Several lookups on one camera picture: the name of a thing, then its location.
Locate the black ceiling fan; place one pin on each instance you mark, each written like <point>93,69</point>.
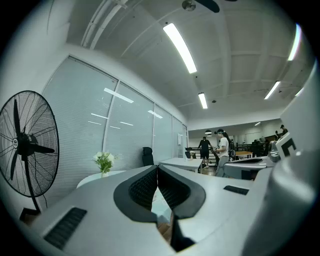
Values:
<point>205,4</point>

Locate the long ceiling light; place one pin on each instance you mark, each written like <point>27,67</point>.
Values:
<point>180,47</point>
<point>272,90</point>
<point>203,100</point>

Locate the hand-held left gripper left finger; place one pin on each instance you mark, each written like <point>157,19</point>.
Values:
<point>100,212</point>

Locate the white ceiling pipes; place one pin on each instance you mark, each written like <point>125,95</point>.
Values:
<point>100,20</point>

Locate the white flowers in vase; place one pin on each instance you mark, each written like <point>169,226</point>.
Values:
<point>104,161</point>

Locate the wooden table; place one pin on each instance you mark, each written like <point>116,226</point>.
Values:
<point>243,153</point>

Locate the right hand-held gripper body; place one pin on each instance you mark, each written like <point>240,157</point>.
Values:
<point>292,200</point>

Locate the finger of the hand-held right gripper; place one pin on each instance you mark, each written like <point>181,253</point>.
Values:
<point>235,168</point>

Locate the white rectangular table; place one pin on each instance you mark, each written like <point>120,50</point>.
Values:
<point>182,163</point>

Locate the black office chair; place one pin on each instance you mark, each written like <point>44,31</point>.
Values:
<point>148,156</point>

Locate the black standing fan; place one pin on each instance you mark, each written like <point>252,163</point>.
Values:
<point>27,147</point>

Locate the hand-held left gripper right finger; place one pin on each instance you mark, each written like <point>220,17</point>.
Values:
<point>220,212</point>

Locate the round white table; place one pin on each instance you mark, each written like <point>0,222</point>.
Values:
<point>100,178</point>

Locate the white paper on glass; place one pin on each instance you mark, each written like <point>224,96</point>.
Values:
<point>180,139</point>

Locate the black pendant lamp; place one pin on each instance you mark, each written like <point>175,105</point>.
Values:
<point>208,131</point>

